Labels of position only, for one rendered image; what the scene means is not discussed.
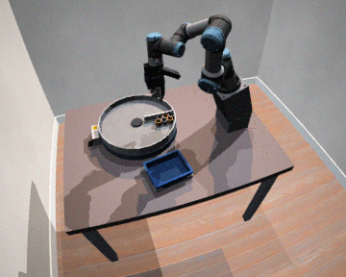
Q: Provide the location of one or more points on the orange bushing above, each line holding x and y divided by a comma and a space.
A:
169, 119

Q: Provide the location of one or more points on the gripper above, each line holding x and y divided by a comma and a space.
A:
156, 79

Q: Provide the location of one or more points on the blue open crate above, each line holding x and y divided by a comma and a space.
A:
166, 167

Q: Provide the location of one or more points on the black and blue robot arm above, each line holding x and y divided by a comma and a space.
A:
214, 31

